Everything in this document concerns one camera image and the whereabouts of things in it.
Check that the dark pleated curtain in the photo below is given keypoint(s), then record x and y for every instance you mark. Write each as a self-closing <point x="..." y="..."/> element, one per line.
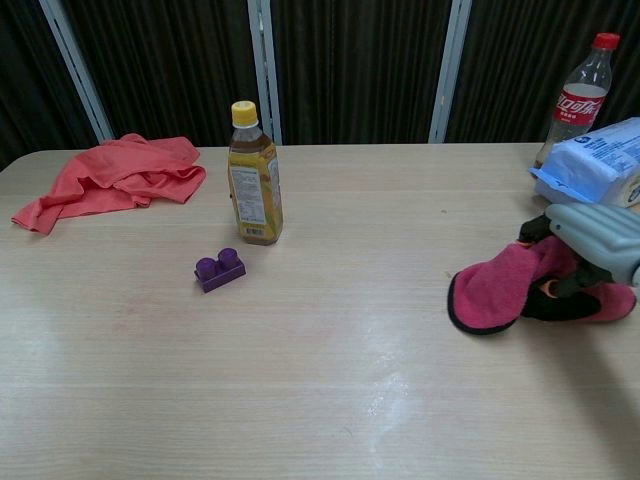
<point x="360" y="70"/>

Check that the pink cloth with black trim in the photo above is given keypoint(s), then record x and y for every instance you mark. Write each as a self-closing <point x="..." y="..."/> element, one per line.
<point x="495" y="290"/>

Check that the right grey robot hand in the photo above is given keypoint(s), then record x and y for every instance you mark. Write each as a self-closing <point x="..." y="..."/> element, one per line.
<point x="595" y="235"/>

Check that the blue white tissue pack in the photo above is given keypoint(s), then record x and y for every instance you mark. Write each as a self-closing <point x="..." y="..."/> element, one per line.
<point x="585" y="165"/>

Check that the red label cola bottle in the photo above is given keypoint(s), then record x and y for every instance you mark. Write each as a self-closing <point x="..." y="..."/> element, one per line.
<point x="575" y="95"/>

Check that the purple toy building block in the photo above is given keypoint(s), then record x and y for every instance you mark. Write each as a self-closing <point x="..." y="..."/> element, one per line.
<point x="219" y="272"/>

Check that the grey metal post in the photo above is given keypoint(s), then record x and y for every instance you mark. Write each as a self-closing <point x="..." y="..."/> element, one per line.
<point x="265" y="70"/>
<point x="80" y="75"/>
<point x="450" y="70"/>

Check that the coral red crumpled cloth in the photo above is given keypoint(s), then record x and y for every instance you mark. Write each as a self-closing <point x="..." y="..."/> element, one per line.
<point x="110" y="175"/>

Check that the yellow label tea bottle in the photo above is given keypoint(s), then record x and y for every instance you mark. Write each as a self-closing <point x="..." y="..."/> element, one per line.
<point x="255" y="190"/>

